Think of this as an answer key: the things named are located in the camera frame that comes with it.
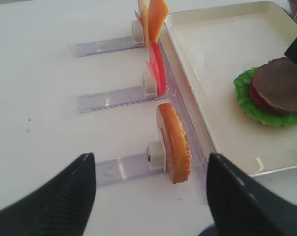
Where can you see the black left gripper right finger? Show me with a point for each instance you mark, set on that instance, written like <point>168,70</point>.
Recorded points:
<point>240,206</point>

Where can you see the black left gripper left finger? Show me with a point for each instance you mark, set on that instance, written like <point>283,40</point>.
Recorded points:
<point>61,207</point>

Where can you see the brown meat patty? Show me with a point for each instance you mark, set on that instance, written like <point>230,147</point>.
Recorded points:
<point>276,83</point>

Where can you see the red tomato slice on tray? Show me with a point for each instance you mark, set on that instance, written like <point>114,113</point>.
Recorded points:
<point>257,100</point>

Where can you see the green lettuce leaf on tray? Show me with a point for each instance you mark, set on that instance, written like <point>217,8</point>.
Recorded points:
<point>242,83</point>

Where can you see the sliced bread piece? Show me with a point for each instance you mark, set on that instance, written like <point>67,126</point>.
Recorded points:
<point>176,143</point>

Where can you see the red standing tomato slice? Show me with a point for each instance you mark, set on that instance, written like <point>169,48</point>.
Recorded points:
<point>157,65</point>

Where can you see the orange cheese slice inner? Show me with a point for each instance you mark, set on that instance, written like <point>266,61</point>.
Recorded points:
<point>158,11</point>

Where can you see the orange cheese slice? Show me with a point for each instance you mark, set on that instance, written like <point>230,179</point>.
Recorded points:
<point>158,11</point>
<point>142,17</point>

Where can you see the orange cheese slice outer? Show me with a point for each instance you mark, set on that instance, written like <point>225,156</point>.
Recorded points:
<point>142,17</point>

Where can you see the cream rectangular tray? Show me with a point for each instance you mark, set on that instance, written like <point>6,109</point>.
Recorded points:
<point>215,45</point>

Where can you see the clear rail for buns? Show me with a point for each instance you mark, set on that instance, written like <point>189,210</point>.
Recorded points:
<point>293,9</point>

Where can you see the clear rail for bread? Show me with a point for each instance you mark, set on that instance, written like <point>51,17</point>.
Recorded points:
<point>150,163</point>

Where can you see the clear rail for tomato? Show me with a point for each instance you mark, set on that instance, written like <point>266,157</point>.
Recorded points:
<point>147,91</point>

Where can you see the long clear left rail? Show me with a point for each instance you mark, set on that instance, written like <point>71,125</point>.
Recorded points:
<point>188,111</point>

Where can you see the clear rail for cheese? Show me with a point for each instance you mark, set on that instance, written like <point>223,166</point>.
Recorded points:
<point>136,40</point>

